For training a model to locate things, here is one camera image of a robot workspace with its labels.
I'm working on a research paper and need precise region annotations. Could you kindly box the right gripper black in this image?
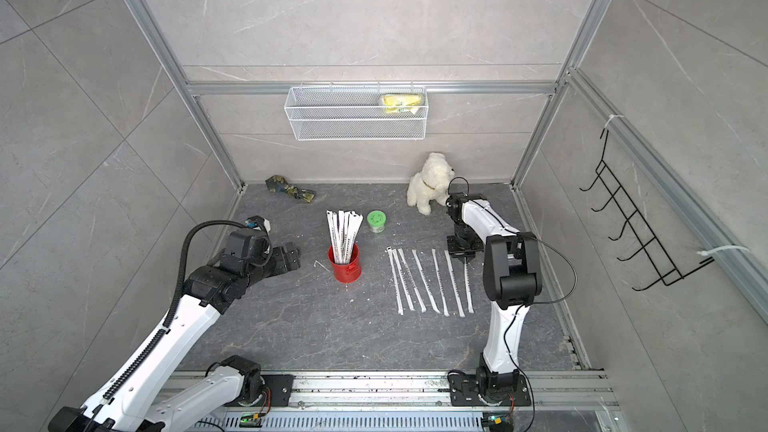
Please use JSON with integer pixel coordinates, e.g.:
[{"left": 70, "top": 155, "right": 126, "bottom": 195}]
[{"left": 447, "top": 225, "right": 484, "bottom": 262}]

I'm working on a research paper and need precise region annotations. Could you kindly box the red cup container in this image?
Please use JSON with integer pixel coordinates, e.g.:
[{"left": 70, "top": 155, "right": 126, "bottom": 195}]
[{"left": 327, "top": 244, "right": 362, "bottom": 284}]

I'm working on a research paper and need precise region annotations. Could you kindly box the bundle of white straws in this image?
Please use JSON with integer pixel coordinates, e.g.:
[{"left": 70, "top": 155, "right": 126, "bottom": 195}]
[{"left": 326, "top": 210, "right": 363, "bottom": 264}]

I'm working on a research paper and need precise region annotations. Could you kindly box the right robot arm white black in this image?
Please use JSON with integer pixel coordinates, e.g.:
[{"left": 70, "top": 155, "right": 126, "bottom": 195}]
[{"left": 446, "top": 192, "right": 543, "bottom": 406}]

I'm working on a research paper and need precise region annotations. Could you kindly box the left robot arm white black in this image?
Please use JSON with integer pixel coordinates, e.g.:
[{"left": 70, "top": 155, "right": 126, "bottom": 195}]
[{"left": 48, "top": 238, "right": 301, "bottom": 431}]

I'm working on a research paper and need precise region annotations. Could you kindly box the white plush dog toy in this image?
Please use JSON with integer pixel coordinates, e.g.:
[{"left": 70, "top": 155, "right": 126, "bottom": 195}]
[{"left": 406, "top": 152, "right": 456, "bottom": 216}]

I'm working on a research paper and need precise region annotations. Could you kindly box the camouflage cloth piece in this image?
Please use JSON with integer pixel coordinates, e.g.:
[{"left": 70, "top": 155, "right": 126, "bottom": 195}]
[{"left": 265, "top": 175, "right": 316, "bottom": 203}]

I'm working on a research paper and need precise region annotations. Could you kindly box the green lid jar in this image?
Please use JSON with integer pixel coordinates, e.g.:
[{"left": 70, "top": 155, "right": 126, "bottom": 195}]
[{"left": 366, "top": 210, "right": 387, "bottom": 233}]

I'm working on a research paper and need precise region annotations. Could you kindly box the yellow sponge in basket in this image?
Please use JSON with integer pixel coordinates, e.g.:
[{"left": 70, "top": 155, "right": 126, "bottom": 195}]
[{"left": 378, "top": 94, "right": 424, "bottom": 115}]

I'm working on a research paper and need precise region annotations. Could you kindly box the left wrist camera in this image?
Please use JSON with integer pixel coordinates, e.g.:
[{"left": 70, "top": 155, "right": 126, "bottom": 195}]
[{"left": 245, "top": 215, "right": 271, "bottom": 233}]

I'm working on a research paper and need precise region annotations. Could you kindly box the white wire mesh basket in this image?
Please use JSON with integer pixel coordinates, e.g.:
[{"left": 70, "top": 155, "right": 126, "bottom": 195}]
[{"left": 284, "top": 84, "right": 429, "bottom": 141}]

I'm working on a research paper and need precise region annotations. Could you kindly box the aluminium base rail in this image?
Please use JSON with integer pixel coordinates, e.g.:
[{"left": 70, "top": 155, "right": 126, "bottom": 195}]
[{"left": 149, "top": 370, "right": 620, "bottom": 414}]

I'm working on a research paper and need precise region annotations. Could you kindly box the black wire hook rack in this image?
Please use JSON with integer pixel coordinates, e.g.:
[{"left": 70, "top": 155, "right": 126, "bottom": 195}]
[{"left": 579, "top": 129, "right": 715, "bottom": 292}]

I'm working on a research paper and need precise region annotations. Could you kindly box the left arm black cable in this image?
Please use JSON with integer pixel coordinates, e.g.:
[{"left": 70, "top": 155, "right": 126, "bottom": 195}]
[{"left": 101, "top": 219, "right": 253, "bottom": 403}]

